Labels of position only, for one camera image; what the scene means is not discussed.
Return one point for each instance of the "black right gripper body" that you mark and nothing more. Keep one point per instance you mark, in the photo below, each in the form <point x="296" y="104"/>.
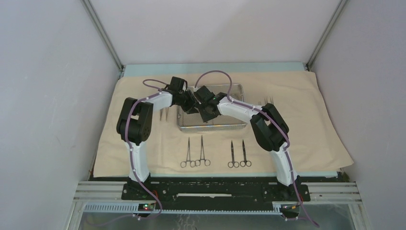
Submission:
<point x="206" y="114"/>

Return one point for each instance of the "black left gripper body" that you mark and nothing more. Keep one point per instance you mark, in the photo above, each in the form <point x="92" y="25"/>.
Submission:
<point x="186" y="101"/>

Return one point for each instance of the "metal surgical instrument tray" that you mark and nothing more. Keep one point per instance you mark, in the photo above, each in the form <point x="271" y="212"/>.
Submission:
<point x="193" y="122"/>

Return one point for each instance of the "metal hemostat clamp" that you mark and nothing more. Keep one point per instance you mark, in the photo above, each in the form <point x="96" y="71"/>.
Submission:
<point x="202" y="159"/>
<point x="188" y="161"/>

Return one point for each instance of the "metal surgical scissors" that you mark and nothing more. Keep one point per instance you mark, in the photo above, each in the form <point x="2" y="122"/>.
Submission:
<point x="245" y="162"/>

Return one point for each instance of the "beige cloth wrap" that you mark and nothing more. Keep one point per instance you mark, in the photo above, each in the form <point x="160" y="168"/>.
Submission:
<point x="315" y="146"/>

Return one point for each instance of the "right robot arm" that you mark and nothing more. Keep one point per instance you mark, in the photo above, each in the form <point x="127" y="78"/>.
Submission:
<point x="269" y="128"/>

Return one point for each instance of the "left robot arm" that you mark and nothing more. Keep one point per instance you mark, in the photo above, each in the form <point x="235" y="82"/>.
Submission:
<point x="135" y="121"/>

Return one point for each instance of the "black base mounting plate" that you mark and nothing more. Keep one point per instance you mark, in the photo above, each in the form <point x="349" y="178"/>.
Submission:
<point x="260" y="188"/>

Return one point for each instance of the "aluminium frame rail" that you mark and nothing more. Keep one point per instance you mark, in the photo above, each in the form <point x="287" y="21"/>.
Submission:
<point x="106" y="197"/>

